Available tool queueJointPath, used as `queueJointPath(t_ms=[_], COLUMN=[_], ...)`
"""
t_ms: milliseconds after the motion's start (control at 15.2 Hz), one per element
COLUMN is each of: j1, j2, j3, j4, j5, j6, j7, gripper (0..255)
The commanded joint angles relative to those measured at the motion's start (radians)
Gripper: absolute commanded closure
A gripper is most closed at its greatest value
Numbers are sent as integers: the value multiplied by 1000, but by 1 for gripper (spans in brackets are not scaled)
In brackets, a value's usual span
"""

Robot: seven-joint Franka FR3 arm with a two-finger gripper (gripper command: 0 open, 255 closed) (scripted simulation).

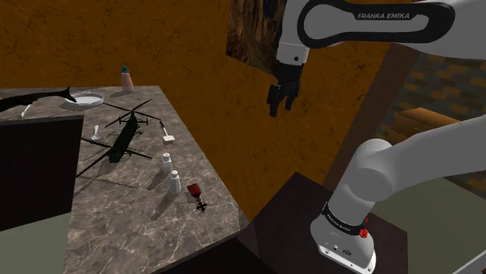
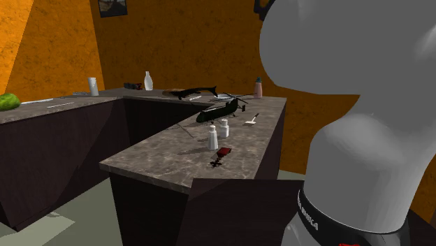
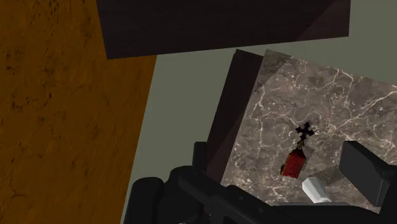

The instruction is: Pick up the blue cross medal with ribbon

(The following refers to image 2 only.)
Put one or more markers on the green watermelon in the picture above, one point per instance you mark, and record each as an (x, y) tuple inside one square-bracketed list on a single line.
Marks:
[(8, 101)]

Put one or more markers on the dark blue wall object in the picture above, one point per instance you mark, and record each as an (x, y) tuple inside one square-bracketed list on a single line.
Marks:
[(261, 7)]

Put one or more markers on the pink bottle teal cap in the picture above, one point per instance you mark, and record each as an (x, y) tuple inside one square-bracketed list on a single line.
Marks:
[(258, 88)]

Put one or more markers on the small white stick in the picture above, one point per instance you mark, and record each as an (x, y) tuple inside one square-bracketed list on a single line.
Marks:
[(195, 98)]

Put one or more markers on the white cylinder cup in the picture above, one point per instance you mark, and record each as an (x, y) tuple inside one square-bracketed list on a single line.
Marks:
[(93, 86)]

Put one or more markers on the dark red small object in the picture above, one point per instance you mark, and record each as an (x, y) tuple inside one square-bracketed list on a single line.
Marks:
[(133, 86)]

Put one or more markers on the red ribbon cross medal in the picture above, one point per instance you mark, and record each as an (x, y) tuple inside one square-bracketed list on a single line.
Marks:
[(222, 155)]

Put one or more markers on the black whale figure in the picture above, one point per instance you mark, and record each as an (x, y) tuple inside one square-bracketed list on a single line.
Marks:
[(197, 91)]

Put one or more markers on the thin grey utensil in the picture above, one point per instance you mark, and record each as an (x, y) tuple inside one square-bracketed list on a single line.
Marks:
[(60, 105)]

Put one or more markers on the tall white shaker bottle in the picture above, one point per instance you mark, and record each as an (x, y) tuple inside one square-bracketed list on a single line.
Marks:
[(213, 138)]

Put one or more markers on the dark brown kitchen counter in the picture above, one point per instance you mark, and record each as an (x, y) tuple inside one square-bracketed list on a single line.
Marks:
[(61, 153)]

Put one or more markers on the white plate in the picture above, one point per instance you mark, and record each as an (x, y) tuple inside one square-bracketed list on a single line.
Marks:
[(223, 96)]

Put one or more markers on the white knife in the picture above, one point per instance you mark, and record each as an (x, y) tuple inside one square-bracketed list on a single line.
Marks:
[(35, 101)]

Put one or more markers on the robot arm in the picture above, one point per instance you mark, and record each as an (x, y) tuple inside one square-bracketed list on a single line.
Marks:
[(357, 68)]

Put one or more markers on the white vase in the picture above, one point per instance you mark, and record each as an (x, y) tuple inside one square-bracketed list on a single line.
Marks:
[(148, 81)]

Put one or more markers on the dark toy helicopter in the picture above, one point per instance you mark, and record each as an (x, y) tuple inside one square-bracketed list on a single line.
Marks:
[(218, 110)]

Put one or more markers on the short white capped bottle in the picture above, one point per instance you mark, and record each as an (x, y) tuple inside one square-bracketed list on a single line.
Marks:
[(224, 128)]

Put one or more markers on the dark framed wall picture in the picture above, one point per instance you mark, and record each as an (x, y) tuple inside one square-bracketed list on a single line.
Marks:
[(112, 7)]

